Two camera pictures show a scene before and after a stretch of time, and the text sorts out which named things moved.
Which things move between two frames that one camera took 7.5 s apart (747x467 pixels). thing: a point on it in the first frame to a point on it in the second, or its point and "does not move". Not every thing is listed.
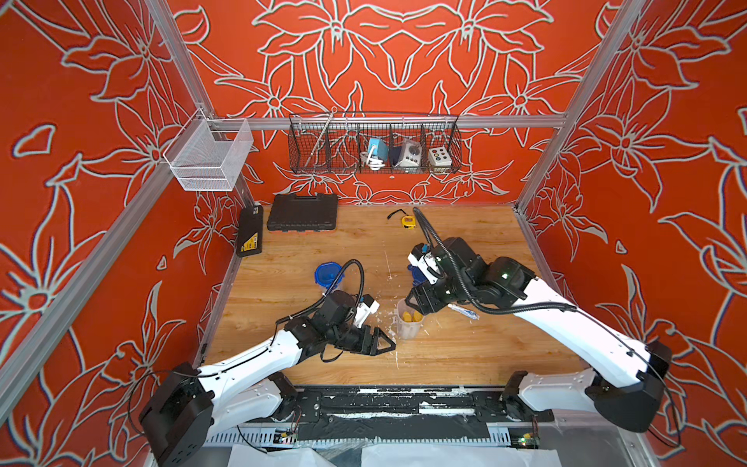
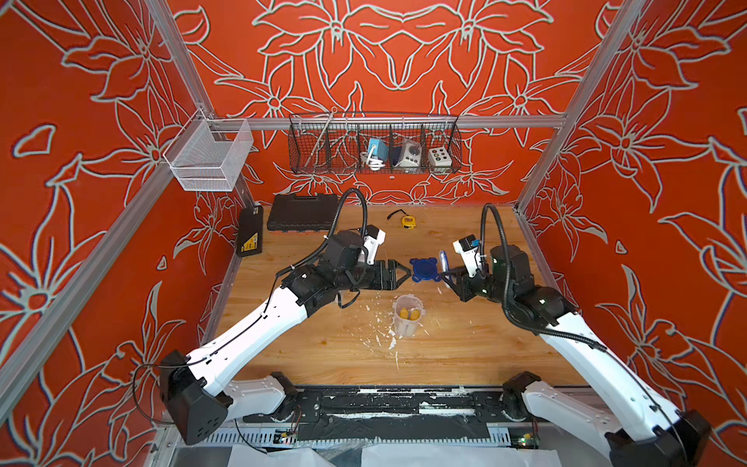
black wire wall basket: x=374 y=143 does not move
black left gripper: x=372 y=348 to x=391 y=273
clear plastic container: x=409 y=320 does not move
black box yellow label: x=249 y=230 does not move
